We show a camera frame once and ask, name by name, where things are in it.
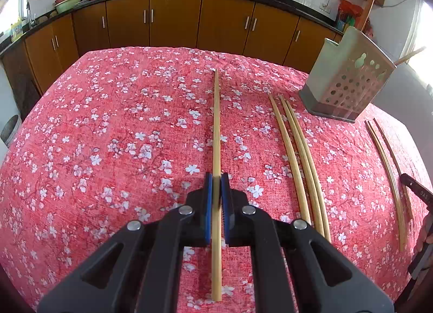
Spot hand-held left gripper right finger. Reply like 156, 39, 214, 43
220, 174, 395, 313

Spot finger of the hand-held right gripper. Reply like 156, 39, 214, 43
400, 173, 433, 203

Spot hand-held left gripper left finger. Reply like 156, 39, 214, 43
37, 173, 214, 313

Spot perforated metal utensil holder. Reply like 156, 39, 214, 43
298, 25, 397, 123

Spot red floral tablecloth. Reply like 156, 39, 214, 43
0, 46, 430, 313

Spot kitchen window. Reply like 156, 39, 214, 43
5, 0, 31, 36
406, 0, 433, 90

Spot red bag with bottles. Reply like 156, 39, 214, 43
335, 0, 364, 33

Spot wooden lower kitchen cabinets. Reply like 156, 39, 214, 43
0, 0, 344, 121

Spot grey round container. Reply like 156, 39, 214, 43
0, 114, 21, 148

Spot green basin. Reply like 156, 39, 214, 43
54, 0, 83, 14

